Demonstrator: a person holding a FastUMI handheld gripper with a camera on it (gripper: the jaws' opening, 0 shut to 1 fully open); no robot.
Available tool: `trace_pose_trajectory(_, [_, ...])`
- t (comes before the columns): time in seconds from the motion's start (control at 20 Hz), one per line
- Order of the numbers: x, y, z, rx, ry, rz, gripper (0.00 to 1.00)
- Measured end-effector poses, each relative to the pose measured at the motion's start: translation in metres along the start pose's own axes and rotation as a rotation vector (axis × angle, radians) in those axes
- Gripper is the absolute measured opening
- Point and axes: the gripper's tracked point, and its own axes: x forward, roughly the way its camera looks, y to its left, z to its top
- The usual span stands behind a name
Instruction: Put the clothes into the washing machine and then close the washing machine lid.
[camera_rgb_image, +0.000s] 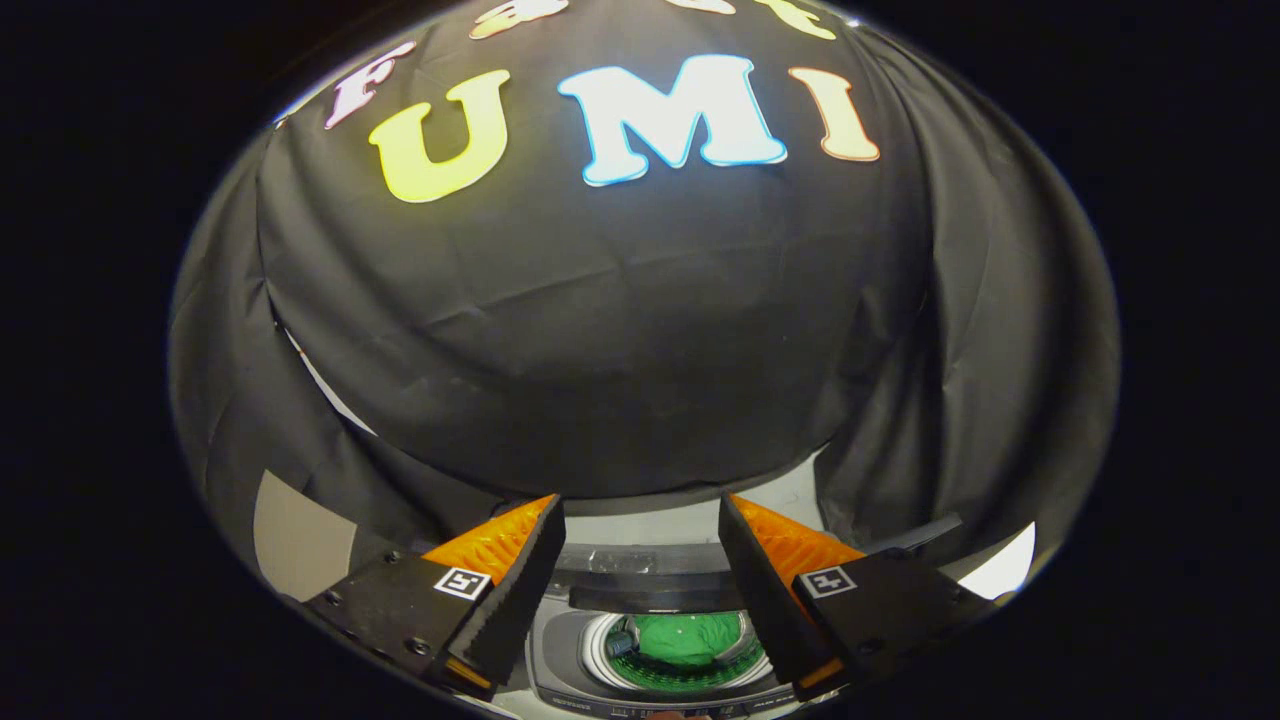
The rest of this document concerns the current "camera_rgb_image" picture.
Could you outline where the green polo shirt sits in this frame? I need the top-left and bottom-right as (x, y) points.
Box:
(630, 612), (746, 669)

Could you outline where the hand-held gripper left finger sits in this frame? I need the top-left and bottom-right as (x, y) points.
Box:
(300, 493), (567, 701)

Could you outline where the grey washing machine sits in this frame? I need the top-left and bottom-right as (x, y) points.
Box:
(525, 540), (801, 717)

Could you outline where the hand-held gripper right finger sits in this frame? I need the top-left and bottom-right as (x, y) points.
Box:
(718, 493), (991, 703)

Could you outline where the black and grey cabinet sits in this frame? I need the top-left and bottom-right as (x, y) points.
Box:
(252, 470), (401, 601)

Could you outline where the black backdrop cloth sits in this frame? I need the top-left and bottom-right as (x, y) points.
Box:
(168, 0), (1121, 601)

